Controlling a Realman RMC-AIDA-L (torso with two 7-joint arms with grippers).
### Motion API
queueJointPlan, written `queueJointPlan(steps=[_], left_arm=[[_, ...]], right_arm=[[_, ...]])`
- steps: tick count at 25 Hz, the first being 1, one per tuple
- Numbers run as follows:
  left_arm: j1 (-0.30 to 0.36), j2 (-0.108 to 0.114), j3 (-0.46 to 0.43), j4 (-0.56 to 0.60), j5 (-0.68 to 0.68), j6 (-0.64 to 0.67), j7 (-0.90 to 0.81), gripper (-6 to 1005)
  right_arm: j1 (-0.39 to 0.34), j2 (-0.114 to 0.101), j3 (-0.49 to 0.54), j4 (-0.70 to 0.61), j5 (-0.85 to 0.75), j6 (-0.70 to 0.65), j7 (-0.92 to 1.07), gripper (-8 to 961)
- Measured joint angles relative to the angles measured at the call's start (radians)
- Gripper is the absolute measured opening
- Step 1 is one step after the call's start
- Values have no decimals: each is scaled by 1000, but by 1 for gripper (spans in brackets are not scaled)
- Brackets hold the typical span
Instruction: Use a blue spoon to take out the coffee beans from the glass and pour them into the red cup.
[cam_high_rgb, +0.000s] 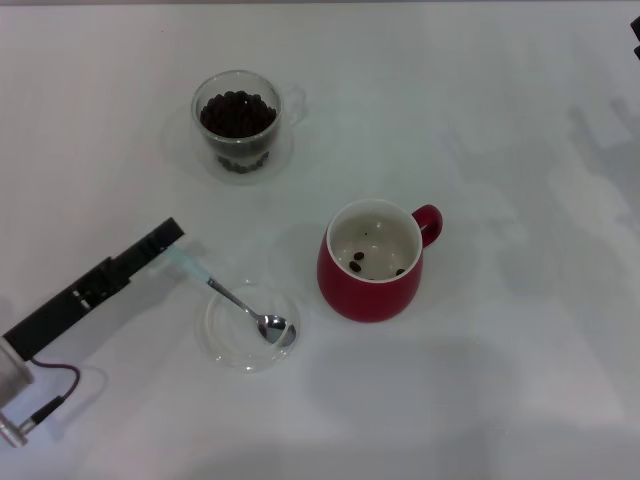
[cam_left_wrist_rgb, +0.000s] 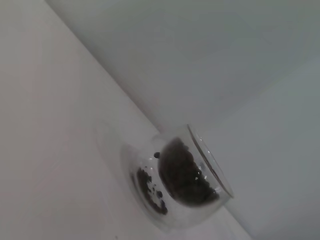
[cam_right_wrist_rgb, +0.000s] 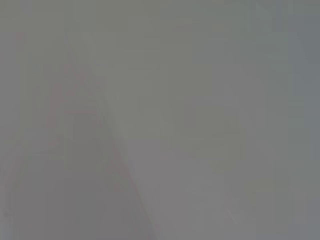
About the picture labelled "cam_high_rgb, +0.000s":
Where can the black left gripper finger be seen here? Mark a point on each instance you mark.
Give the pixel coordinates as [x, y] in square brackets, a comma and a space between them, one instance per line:
[150, 242]

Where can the double-walled glass cup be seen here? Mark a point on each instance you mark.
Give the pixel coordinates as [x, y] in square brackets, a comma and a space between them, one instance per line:
[205, 145]

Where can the clear glass saucer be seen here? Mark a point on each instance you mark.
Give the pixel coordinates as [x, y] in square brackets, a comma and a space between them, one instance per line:
[225, 350]

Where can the glass saucer under cup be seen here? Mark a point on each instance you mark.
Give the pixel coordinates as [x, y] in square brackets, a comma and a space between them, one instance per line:
[283, 150]

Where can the red ceramic mug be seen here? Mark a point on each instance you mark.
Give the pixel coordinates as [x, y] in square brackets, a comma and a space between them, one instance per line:
[365, 300]

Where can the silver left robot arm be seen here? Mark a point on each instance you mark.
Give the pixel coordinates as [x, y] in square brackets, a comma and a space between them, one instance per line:
[12, 380]

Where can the coffee bean pile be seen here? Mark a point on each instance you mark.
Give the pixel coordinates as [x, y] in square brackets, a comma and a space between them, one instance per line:
[239, 115]

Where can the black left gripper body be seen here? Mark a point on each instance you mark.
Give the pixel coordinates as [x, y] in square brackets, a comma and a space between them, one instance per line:
[60, 310]

